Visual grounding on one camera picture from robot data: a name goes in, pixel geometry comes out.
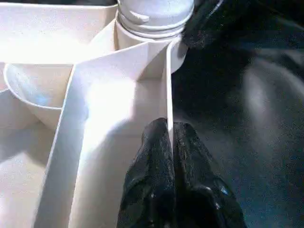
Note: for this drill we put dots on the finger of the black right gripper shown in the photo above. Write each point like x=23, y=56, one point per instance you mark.
x=209, y=21

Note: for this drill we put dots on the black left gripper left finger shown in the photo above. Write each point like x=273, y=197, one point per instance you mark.
x=149, y=185

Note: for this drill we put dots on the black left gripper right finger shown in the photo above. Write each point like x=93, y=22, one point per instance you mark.
x=204, y=190

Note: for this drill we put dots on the white plastic table leg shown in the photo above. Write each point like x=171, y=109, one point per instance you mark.
x=154, y=16

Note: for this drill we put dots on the white plastic table top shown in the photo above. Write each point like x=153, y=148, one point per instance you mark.
x=57, y=95

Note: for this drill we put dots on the black plastic mat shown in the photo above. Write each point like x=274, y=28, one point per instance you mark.
x=247, y=133

